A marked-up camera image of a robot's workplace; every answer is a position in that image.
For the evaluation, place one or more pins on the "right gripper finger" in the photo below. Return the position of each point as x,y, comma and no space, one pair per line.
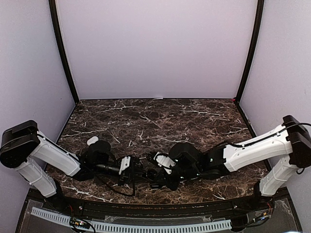
152,157
170,182

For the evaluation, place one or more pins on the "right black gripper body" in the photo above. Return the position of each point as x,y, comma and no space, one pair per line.
192,172

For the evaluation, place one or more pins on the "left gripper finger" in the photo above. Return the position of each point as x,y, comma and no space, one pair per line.
139,178
136,164

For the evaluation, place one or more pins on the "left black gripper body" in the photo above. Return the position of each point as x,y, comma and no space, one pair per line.
100,168

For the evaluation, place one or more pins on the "white earbud charging case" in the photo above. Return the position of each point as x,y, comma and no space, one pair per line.
92,140

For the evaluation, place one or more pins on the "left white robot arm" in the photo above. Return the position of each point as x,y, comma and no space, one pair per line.
24,144

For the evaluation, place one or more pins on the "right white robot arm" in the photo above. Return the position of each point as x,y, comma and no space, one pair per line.
291,141

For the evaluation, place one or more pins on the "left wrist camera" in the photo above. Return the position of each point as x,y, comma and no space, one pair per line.
125,163

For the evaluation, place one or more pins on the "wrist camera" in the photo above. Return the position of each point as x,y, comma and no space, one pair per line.
166,162
125,163

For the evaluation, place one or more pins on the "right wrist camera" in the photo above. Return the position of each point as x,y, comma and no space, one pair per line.
166,162

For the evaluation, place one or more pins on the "white slotted cable duct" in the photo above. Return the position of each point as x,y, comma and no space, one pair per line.
102,227

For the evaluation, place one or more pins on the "black front frame rail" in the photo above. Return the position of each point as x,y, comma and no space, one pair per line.
215,198

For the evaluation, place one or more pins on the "left black frame post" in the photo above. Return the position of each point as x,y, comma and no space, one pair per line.
61,50

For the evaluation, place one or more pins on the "black frame post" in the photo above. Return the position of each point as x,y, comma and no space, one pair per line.
251,51
61,50

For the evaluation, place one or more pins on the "right black frame post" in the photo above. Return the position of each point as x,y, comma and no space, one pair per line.
251,51

